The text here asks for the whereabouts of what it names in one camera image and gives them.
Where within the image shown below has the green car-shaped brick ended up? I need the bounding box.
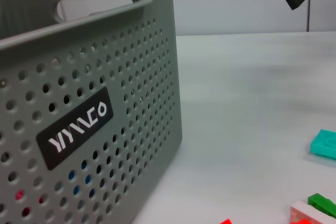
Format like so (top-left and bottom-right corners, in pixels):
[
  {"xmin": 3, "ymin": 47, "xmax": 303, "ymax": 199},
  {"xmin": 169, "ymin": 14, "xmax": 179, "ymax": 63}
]
[{"xmin": 307, "ymin": 193, "xmax": 336, "ymax": 218}]

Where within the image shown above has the white long building brick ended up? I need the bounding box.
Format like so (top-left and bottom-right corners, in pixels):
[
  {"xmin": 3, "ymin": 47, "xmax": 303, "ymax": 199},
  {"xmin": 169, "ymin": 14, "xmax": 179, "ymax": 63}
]
[{"xmin": 290, "ymin": 200, "xmax": 336, "ymax": 224}]

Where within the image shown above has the dark red long brick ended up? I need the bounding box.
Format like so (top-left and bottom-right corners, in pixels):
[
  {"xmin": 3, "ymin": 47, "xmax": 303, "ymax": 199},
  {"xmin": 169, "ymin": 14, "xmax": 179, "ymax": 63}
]
[{"xmin": 14, "ymin": 189, "xmax": 45, "ymax": 218}]

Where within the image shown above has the grey perforated storage bin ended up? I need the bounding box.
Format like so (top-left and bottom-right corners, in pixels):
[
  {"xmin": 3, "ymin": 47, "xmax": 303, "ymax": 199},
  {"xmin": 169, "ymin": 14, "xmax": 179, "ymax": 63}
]
[{"xmin": 0, "ymin": 0, "xmax": 183, "ymax": 224}]

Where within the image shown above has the teal flat plate brick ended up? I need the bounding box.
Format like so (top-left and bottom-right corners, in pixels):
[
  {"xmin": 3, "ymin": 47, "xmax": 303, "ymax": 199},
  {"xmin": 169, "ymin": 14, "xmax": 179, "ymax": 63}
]
[{"xmin": 310, "ymin": 129, "xmax": 336, "ymax": 161}]

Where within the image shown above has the thin dark background cable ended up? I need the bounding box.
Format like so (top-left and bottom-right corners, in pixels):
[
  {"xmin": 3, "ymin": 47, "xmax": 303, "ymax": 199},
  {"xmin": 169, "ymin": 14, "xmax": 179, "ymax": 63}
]
[{"xmin": 306, "ymin": 0, "xmax": 312, "ymax": 33}]

